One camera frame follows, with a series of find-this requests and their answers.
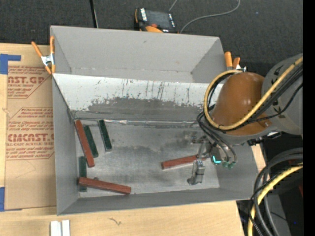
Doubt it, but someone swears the dark green flat block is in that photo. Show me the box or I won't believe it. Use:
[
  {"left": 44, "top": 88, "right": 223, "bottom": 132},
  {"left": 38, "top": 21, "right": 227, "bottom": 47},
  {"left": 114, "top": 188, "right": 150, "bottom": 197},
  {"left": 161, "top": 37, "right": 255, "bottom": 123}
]
[
  {"left": 78, "top": 156, "right": 88, "bottom": 193},
  {"left": 97, "top": 119, "right": 113, "bottom": 152},
  {"left": 83, "top": 125, "right": 99, "bottom": 158}
]

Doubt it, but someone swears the brown cardboard board red print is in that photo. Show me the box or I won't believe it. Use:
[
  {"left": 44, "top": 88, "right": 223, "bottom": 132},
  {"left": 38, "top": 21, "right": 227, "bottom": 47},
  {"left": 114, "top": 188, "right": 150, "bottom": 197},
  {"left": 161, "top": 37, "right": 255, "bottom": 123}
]
[{"left": 0, "top": 42, "right": 58, "bottom": 212}]

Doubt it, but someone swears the red-brown flat block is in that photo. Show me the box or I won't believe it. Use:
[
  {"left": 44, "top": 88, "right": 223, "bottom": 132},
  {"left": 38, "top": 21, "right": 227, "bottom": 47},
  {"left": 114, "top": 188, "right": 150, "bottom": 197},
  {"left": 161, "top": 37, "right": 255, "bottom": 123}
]
[
  {"left": 74, "top": 119, "right": 95, "bottom": 168},
  {"left": 160, "top": 154, "right": 208, "bottom": 170},
  {"left": 77, "top": 176, "right": 132, "bottom": 195}
]

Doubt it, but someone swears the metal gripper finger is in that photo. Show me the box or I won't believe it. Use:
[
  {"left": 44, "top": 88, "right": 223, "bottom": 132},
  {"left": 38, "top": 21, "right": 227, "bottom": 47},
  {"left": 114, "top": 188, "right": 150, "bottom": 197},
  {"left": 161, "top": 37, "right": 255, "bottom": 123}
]
[
  {"left": 196, "top": 136, "right": 210, "bottom": 160},
  {"left": 187, "top": 159, "right": 206, "bottom": 185}
]

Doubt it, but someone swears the grey metal bin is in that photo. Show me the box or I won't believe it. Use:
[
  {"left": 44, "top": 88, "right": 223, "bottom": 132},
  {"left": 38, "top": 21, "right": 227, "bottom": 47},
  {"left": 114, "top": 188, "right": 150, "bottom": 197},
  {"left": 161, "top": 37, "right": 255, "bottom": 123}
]
[{"left": 50, "top": 25, "right": 259, "bottom": 216}]

